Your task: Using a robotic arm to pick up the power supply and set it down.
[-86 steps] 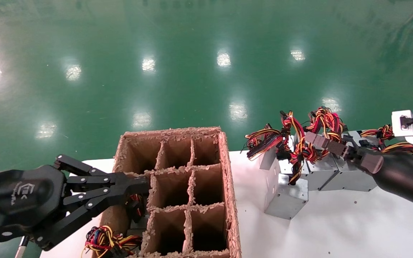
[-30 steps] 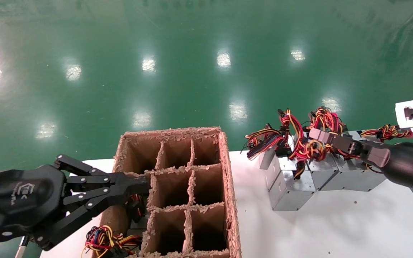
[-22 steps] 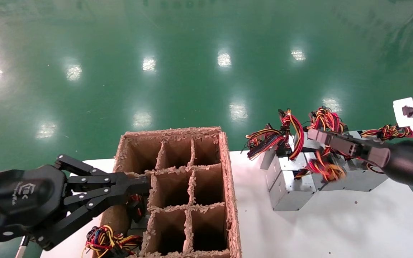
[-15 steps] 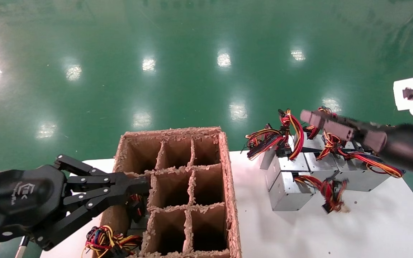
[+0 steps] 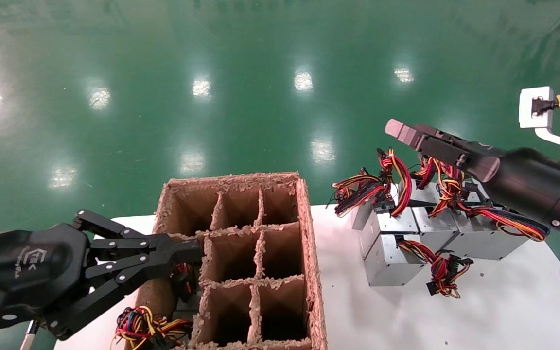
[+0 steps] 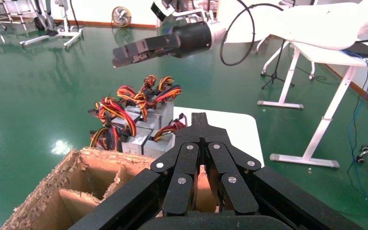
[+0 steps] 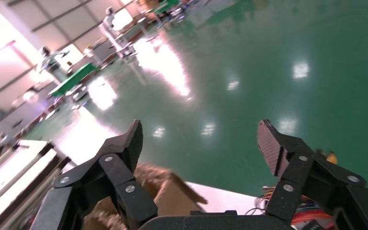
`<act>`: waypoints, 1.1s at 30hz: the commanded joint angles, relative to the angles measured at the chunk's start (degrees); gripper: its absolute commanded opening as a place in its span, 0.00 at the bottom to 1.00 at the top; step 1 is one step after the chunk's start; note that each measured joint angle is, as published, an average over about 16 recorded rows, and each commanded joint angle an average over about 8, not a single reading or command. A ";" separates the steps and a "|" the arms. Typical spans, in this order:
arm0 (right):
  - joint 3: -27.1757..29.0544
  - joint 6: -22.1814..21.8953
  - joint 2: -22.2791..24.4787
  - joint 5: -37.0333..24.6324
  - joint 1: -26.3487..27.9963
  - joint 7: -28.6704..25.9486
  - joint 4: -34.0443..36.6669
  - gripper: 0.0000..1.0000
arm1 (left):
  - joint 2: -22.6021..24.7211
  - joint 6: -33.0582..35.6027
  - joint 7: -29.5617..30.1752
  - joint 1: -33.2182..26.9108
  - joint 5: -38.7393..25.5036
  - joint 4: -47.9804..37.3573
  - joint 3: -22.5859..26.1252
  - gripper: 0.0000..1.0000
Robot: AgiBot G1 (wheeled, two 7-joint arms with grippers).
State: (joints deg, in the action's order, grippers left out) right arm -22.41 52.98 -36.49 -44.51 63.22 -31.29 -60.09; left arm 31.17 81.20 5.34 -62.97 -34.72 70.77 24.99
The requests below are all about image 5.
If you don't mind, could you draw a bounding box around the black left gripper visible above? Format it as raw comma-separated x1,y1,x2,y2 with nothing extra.
0,209,204,341

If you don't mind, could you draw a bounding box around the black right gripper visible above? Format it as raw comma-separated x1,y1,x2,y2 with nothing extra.
385,118,560,235

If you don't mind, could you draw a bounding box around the thin white rod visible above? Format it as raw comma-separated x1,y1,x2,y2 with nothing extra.
19,319,42,350

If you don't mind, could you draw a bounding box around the brown cardboard divider box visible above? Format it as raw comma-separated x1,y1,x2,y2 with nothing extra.
124,171,328,350

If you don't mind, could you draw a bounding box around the wire bundle at box bottom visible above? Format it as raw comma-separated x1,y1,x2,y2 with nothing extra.
111,305,194,350

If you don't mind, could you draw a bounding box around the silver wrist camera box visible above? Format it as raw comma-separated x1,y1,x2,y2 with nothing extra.
519,86,556,129

